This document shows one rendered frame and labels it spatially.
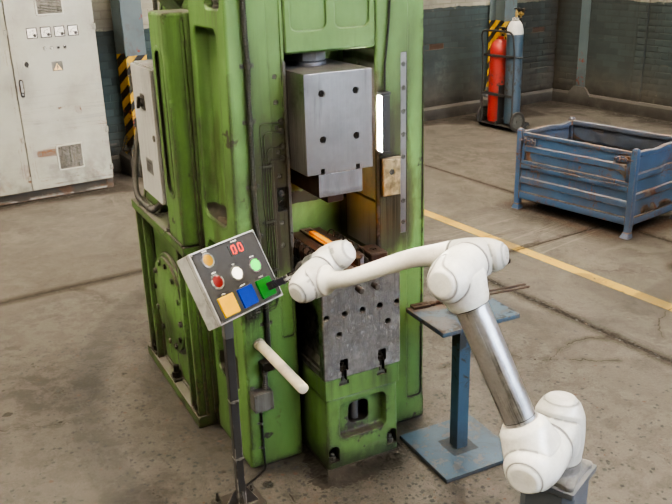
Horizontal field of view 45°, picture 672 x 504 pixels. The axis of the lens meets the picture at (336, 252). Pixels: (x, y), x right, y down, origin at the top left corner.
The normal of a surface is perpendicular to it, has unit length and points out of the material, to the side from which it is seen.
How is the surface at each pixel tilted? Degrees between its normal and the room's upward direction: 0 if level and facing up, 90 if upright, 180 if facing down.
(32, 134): 90
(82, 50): 90
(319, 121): 90
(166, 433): 0
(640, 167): 90
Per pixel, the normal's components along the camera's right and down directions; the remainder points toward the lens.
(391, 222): 0.46, 0.29
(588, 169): -0.78, 0.22
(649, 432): -0.03, -0.94
